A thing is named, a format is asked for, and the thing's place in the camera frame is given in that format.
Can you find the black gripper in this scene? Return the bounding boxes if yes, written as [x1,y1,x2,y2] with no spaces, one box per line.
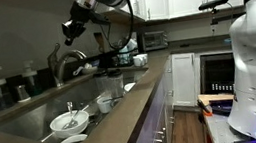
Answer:
[58,0,113,47]

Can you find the steel kitchen tap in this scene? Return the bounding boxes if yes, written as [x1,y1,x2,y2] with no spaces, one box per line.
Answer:
[44,38,91,89]

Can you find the sponge holder bowl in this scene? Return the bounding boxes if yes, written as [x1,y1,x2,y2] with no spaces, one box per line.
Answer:
[72,61,100,78]

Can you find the glass jar with black lid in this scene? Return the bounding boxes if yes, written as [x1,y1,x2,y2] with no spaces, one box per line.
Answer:
[107,67,128,100]
[93,68,114,100]

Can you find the pale teal cup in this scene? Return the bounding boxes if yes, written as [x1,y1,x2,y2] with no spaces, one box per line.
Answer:
[117,38,141,65]

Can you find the white mug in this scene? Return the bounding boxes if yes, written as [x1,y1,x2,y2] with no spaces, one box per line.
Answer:
[132,54,145,69]
[139,52,150,66]

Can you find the small metal cup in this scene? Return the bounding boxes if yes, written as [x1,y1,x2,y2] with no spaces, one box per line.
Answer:
[13,83,32,104]

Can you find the white plate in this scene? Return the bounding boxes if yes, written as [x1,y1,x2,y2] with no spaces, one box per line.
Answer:
[123,82,138,93]

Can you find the white cup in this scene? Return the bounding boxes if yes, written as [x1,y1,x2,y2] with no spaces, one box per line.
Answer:
[95,95,115,116]

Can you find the metal spoon in bowl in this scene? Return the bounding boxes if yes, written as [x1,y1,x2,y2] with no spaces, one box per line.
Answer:
[59,99,86,131]

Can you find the silver toaster oven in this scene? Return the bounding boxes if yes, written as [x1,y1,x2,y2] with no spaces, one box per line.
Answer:
[142,29,170,53]

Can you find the white bowl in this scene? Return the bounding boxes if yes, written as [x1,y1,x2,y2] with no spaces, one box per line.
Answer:
[47,107,93,142]

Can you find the steel sink basin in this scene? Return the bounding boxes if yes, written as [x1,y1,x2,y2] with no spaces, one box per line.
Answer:
[0,67,158,143]

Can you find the small white dish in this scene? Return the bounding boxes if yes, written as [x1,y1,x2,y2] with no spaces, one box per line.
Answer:
[57,133,90,143]

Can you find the white lower cabinet door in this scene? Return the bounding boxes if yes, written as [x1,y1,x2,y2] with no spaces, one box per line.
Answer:
[167,51,203,110]

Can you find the orange black bar clamp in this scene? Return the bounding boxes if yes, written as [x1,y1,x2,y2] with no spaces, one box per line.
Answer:
[196,96,215,119]

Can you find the black wire dish rack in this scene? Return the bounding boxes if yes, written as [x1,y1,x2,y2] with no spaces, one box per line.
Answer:
[110,45,142,70]

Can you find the black stereo camera bar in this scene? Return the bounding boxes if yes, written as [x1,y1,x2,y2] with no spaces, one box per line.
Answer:
[196,0,232,12]

